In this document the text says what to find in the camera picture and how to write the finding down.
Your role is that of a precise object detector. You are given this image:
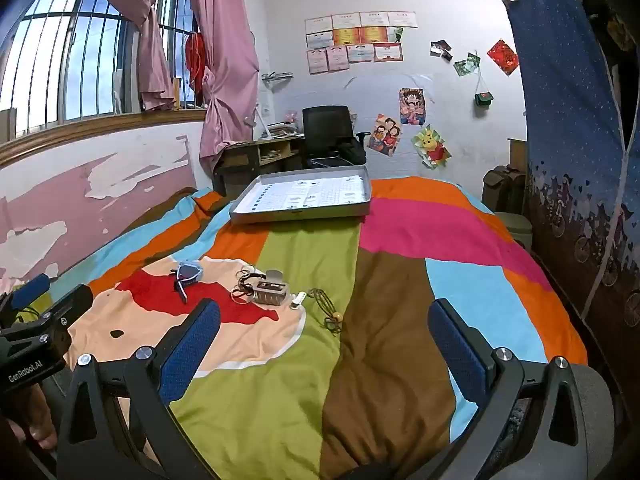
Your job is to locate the group of wall certificates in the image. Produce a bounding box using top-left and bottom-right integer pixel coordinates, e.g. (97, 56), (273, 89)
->
(305, 11), (419, 76)

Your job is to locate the blue printed cloth curtain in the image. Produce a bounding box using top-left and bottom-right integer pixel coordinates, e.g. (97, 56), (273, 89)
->
(501, 0), (640, 361)

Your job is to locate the white desk lamp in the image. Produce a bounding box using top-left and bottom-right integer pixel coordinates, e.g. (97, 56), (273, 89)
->
(246, 72), (295, 141)

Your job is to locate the red hanging ornament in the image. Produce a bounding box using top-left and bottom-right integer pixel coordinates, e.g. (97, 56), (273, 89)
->
(185, 32), (207, 106)

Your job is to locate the grey shallow tray box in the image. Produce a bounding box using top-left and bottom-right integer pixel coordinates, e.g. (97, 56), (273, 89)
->
(230, 165), (373, 226)

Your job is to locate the cartoon family wall poster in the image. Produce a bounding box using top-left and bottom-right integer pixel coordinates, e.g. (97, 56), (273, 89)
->
(367, 113), (403, 157)

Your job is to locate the green wall photo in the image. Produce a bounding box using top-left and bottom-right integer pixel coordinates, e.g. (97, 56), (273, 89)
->
(453, 52), (482, 77)

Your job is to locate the barred window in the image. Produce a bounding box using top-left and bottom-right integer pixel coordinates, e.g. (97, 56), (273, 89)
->
(0, 0), (207, 141)

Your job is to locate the colourful patchwork blanket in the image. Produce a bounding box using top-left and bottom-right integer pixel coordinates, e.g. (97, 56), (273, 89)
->
(0, 175), (589, 480)

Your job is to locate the wooden box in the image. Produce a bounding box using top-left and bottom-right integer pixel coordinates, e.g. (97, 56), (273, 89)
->
(507, 137), (529, 172)

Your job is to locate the blue grey hair clip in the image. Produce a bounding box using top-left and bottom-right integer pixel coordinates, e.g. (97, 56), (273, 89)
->
(169, 259), (206, 306)

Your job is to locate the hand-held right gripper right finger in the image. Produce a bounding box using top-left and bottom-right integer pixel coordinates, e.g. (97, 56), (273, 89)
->
(427, 298), (601, 480)

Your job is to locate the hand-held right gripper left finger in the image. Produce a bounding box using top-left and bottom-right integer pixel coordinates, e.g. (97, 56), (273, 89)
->
(55, 299), (222, 480)

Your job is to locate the cartoon figure wall poster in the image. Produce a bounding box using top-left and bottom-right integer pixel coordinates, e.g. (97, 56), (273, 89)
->
(398, 88), (426, 126)

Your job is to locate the black hair tie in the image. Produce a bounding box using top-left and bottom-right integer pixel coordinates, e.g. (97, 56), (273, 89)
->
(231, 270), (266, 304)

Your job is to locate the person's left hand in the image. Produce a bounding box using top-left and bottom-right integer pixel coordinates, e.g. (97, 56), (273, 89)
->
(10, 391), (59, 453)

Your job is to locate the yellow bear wall poster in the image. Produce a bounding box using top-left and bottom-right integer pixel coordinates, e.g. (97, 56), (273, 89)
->
(411, 127), (453, 169)

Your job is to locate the black office chair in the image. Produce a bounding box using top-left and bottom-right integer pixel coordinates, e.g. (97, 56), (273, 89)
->
(301, 105), (372, 169)

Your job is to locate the red paper packet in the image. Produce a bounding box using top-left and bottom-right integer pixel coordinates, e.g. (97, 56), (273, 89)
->
(487, 38), (520, 77)

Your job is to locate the wooden desk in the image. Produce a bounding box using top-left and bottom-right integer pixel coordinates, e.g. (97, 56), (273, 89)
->
(214, 134), (307, 197)

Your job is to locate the pink knotted curtain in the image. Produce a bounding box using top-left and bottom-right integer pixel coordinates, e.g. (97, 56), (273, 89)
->
(95, 0), (177, 112)
(186, 0), (262, 162)

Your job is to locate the brown bag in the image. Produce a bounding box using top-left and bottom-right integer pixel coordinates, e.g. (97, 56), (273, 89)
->
(482, 165), (527, 216)

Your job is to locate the pale green bin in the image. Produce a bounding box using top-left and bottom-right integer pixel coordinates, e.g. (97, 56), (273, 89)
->
(495, 211), (534, 252)

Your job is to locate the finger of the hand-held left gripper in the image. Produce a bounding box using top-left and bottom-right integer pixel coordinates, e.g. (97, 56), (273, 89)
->
(9, 274), (52, 312)
(44, 284), (95, 335)

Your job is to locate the black cord necklace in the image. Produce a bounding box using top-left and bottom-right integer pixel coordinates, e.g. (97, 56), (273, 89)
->
(307, 287), (347, 334)

